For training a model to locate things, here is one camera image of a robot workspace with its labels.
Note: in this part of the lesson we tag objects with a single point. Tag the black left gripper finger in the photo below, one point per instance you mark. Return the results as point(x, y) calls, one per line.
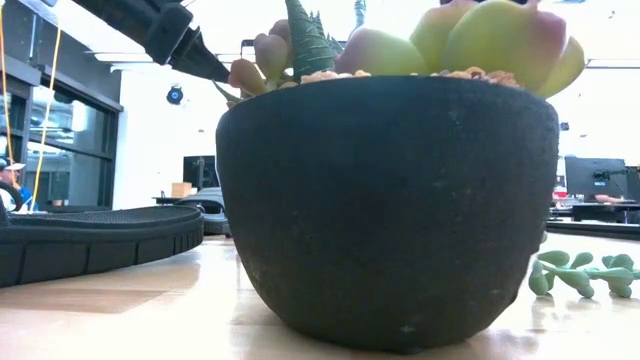
point(202, 60)

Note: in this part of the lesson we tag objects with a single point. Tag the black slide sandal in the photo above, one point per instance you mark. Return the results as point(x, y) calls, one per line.
point(214, 223)
point(100, 240)

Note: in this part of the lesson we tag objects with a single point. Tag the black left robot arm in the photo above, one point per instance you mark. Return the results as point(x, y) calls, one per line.
point(120, 17)

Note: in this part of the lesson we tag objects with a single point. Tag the small pink brown succulent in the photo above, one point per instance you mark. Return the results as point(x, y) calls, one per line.
point(270, 52)

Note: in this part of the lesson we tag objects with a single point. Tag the striped green spiky succulent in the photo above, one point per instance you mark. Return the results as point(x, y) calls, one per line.
point(307, 45)

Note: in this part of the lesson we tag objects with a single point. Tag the black computer monitor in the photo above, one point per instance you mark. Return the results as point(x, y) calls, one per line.
point(585, 175)
point(200, 172)
point(634, 185)

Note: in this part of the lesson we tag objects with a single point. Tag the orange gravel filling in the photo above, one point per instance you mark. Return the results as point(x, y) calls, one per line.
point(325, 76)

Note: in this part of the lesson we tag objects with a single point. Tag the cardboard box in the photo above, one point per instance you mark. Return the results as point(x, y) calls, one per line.
point(181, 189)

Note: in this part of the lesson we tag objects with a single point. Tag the dark office desk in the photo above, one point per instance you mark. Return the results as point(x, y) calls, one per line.
point(595, 212)
point(165, 200)

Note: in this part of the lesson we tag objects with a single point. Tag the black framed glass partition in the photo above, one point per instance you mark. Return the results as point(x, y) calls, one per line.
point(75, 150)

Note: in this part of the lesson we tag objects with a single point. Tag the teal spiky plant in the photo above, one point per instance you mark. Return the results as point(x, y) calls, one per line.
point(359, 12)

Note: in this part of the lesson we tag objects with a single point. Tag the person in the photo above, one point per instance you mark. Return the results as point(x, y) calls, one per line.
point(12, 180)
point(607, 198)

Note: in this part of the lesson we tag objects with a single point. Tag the black round plant pot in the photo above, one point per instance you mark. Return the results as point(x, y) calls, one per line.
point(390, 215)

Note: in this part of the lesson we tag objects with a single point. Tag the large green pink succulent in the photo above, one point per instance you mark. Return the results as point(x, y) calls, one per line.
point(500, 45)

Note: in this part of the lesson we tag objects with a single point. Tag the small red object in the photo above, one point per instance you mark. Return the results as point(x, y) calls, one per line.
point(560, 191)

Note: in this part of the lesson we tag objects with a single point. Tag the green succulent sprig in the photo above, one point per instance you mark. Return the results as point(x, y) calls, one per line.
point(575, 277)

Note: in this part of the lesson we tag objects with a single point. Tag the round blue wall device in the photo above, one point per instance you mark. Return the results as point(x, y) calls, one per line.
point(174, 95)

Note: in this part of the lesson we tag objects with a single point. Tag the small black wall box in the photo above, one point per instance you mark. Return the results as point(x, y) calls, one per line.
point(564, 126)

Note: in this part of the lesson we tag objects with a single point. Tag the black table edge rail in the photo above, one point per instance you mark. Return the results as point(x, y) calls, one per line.
point(595, 229)

